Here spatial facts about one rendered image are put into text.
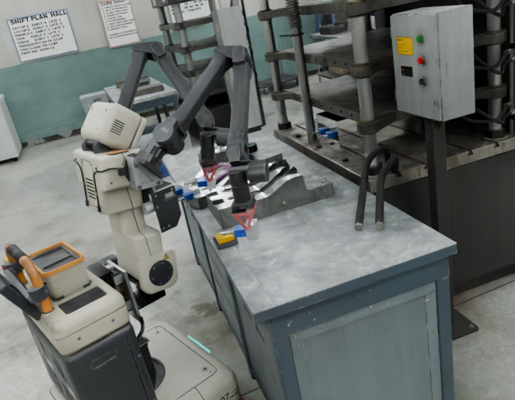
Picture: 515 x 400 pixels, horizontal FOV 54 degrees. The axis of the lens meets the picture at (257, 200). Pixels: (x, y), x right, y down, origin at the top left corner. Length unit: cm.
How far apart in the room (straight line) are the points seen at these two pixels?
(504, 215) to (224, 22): 435
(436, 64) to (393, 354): 105
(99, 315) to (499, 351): 173
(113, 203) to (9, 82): 737
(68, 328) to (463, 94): 163
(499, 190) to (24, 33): 769
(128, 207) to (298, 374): 84
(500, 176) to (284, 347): 157
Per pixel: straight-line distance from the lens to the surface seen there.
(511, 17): 271
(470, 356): 256
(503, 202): 286
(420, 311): 184
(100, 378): 189
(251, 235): 168
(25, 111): 922
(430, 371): 202
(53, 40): 910
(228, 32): 637
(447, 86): 207
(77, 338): 179
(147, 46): 227
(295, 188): 211
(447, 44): 205
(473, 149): 263
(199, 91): 182
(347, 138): 278
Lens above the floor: 165
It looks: 22 degrees down
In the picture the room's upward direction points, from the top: 11 degrees counter-clockwise
